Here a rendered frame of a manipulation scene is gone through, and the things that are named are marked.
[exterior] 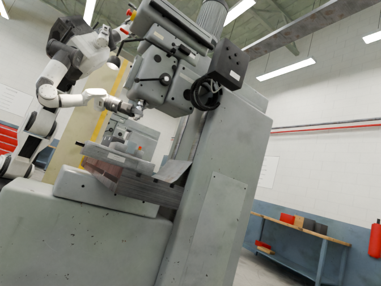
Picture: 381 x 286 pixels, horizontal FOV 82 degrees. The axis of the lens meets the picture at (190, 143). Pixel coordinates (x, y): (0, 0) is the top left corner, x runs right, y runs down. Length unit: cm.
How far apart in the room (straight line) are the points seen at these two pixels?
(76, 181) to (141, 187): 44
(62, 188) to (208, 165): 73
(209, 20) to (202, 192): 112
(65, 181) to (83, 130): 194
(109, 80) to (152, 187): 253
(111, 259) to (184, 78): 104
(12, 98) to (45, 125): 880
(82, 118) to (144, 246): 208
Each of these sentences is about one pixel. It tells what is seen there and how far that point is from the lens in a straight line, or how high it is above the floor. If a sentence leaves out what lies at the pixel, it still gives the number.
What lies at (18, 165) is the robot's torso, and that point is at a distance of 185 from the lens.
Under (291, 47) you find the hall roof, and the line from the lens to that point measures 716.
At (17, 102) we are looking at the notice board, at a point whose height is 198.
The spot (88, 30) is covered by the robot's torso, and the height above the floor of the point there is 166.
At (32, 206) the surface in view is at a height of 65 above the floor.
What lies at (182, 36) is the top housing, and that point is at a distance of 146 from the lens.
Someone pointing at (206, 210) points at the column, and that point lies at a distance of 131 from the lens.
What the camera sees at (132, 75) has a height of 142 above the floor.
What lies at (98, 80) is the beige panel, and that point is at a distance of 313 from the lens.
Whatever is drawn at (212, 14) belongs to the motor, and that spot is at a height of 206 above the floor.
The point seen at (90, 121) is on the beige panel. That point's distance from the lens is 302.
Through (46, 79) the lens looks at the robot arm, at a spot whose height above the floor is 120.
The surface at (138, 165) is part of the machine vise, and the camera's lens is 115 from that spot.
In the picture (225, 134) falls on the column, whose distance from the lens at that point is 135.
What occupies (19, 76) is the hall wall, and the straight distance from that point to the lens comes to 1069.
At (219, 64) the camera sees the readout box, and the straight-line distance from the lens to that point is 122.
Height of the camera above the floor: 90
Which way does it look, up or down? 12 degrees up
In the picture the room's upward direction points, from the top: 18 degrees clockwise
